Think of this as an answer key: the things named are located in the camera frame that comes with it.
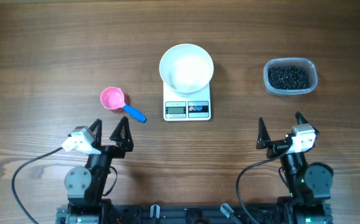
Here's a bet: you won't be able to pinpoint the white bowl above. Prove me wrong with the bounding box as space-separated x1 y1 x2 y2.
159 44 214 95

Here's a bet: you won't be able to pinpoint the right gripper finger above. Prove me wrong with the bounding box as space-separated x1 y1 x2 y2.
295 111 320 135
256 117 272 149

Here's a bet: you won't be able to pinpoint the black cable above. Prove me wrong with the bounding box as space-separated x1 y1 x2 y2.
235 142 293 224
11 146 64 224

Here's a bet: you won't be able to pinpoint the black beans in container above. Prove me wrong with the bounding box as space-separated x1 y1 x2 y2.
268 66 310 90

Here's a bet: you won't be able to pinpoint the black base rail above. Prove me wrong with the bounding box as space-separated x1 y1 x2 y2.
55 203 333 224

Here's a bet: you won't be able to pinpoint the left black cable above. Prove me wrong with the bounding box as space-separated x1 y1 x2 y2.
11 146 64 224

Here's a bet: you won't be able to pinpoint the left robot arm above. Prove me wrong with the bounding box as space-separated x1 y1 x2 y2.
55 116 134 224

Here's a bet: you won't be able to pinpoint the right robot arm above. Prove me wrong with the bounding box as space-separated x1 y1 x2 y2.
256 112 334 224

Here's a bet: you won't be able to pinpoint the right black cable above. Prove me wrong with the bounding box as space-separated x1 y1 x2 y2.
235 142 293 224

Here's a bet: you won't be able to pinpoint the clear plastic container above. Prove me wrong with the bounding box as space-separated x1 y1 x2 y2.
263 57 318 96

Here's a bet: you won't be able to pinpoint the white digital kitchen scale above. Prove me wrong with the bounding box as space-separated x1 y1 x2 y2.
163 84 212 122

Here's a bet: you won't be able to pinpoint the pink scoop with blue handle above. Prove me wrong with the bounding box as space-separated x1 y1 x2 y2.
100 87 147 123

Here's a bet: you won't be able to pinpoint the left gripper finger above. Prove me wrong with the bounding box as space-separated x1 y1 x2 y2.
109 116 134 152
90 119 102 148

